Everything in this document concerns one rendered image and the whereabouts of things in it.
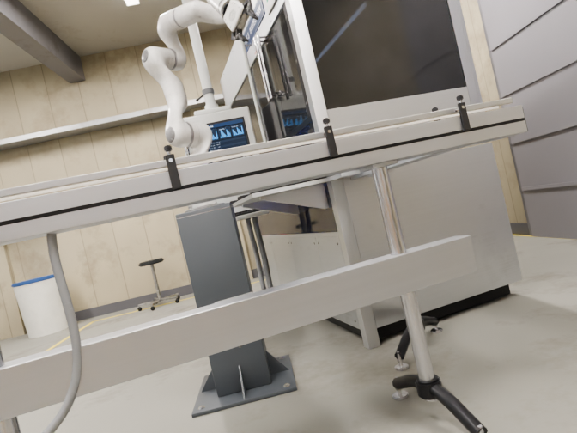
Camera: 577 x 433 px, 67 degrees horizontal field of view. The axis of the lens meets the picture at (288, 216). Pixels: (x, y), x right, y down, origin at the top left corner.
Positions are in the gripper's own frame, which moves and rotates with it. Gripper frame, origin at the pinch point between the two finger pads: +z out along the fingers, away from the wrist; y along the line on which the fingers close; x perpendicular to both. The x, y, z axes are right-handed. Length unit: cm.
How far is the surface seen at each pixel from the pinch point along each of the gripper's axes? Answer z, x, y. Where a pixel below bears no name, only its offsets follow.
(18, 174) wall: -355, 33, -364
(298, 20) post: -29, 48, 3
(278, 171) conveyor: 71, -26, -14
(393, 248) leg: 99, 9, -22
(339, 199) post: 42, 59, -53
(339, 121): 14, 63, -25
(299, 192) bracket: 27, 48, -62
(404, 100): 18, 97, -5
